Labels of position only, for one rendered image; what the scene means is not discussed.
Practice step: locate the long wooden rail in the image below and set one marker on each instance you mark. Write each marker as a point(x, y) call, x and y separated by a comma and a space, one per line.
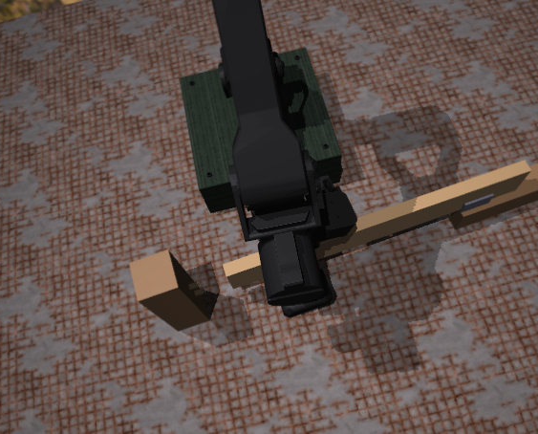
point(395, 218)

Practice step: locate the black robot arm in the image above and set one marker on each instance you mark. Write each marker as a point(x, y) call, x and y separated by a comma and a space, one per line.
point(271, 173)

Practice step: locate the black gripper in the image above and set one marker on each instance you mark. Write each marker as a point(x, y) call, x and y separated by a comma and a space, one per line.
point(324, 300)

